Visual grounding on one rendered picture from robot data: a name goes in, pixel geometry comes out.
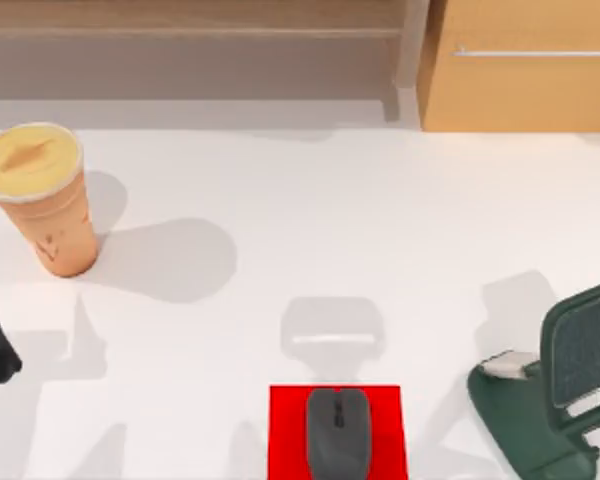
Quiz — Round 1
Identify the wooden open shelf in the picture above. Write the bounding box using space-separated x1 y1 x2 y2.
0 0 430 121

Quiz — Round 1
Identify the wooden cupboard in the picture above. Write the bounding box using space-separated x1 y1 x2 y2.
415 0 600 133

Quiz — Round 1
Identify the dark grey computer mouse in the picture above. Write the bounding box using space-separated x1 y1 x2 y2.
305 387 373 480

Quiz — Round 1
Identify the red square mat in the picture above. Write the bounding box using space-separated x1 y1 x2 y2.
267 383 410 480

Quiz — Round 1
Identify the long metal handle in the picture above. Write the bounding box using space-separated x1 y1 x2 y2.
451 45 600 59

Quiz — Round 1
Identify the dark green phone stand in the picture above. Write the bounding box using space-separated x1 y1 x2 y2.
466 283 600 480

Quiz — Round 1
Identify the orange cup with yellow top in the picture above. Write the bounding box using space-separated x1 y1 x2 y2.
0 122 100 278

